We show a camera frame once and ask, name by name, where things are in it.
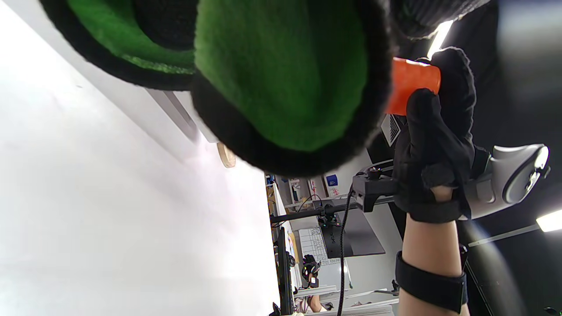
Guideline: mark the orange plastic cup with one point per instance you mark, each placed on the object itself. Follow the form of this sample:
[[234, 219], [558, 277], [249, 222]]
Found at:
[[410, 83]]

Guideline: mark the person's right hand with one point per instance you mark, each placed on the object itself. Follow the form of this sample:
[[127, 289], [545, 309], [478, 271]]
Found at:
[[443, 140]]

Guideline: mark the wooden cup rack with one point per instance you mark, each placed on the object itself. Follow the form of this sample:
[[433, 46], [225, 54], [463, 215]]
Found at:
[[227, 156]]

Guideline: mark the green hand towel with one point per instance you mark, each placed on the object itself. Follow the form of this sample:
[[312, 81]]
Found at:
[[281, 74]]

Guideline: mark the long ceiling light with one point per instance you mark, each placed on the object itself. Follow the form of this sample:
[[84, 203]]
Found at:
[[551, 220], [440, 37]]

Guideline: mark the black forearm band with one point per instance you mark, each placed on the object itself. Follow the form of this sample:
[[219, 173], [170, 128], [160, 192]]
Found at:
[[430, 285]]

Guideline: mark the white plastic tray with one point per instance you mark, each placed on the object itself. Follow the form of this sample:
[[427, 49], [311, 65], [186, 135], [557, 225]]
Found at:
[[175, 112]]

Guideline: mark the black camera rig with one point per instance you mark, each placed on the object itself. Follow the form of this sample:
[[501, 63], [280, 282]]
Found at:
[[351, 237]]

